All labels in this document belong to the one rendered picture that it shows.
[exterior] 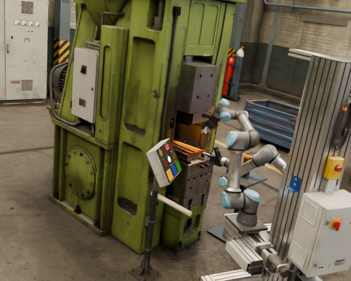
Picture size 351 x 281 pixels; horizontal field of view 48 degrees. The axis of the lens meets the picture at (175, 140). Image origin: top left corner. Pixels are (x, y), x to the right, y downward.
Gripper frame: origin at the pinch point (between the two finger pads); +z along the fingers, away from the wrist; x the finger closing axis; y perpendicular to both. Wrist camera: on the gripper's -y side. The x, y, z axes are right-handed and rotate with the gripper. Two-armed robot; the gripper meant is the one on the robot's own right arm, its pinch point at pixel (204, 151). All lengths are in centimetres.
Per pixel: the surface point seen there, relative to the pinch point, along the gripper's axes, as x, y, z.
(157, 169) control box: -72, -4, -12
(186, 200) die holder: -12.0, 45.7, 3.6
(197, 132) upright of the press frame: 22.7, -6.3, 27.8
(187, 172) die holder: -16.1, 17.4, 3.8
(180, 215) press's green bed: -16, 61, 6
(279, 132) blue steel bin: 367, 69, 106
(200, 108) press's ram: -3.1, -37.8, 7.9
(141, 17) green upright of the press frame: -41, -108, 50
